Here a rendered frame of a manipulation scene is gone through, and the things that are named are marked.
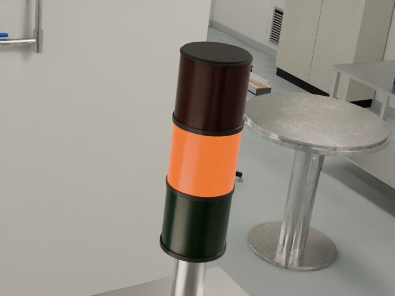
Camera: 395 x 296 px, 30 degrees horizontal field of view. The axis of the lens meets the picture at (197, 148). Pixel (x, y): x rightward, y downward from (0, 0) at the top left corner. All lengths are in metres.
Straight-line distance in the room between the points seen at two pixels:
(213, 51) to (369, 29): 7.05
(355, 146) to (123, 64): 2.38
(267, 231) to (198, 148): 4.59
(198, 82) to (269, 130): 3.82
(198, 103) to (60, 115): 1.62
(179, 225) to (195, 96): 0.10
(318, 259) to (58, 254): 2.81
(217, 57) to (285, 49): 7.84
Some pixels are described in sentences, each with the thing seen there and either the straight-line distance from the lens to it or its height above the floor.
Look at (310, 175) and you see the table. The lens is 4.68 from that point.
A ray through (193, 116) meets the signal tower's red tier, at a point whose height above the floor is 2.31.
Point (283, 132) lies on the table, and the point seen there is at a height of 0.93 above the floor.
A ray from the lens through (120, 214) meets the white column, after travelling 2.33.
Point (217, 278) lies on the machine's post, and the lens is 0.71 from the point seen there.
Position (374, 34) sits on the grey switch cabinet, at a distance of 7.61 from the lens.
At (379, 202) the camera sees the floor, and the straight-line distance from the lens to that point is 5.87.
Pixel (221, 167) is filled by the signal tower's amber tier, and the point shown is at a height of 2.27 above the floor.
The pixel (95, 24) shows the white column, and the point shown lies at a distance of 2.05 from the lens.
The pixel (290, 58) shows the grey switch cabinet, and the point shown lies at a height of 0.27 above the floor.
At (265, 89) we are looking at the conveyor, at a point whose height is 0.92.
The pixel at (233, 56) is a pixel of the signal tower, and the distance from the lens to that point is 0.49.
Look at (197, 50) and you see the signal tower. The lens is 0.50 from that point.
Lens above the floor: 2.49
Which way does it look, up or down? 23 degrees down
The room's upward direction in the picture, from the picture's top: 7 degrees clockwise
